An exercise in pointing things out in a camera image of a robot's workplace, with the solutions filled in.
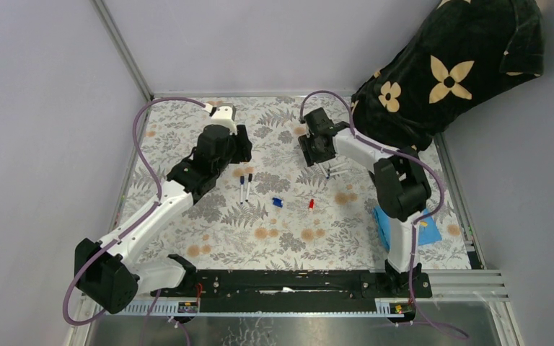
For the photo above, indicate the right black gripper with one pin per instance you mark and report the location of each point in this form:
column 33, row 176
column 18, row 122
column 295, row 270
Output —
column 305, row 142

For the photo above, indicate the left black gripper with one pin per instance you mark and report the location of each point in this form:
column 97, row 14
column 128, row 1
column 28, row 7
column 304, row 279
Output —
column 242, row 145

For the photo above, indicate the white pen one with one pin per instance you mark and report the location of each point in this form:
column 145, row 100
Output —
column 324, row 171

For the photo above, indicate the white pen two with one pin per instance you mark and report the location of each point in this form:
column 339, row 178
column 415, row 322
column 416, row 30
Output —
column 241, row 189

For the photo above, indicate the white pen three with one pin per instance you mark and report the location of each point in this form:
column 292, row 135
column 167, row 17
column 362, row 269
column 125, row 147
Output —
column 248, row 187

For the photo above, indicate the blue pen cap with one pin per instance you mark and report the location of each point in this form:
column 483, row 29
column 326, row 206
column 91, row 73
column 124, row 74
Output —
column 277, row 202

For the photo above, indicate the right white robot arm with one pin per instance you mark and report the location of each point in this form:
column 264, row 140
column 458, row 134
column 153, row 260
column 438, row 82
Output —
column 400, row 181

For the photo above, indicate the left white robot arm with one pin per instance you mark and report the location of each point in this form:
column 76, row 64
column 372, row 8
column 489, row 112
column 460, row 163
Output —
column 108, row 270

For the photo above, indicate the floral patterned table mat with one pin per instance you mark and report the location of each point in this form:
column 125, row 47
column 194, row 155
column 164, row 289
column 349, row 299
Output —
column 340, row 233

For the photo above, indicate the blue folded cloth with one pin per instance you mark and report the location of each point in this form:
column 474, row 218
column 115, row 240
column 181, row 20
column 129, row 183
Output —
column 428, row 232

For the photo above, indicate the black floral blanket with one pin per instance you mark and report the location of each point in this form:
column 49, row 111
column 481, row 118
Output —
column 463, row 54

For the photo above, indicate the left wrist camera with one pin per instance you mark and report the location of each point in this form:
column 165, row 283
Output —
column 224, row 115

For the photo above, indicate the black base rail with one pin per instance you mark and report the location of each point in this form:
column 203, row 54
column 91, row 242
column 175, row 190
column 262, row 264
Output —
column 296, row 291

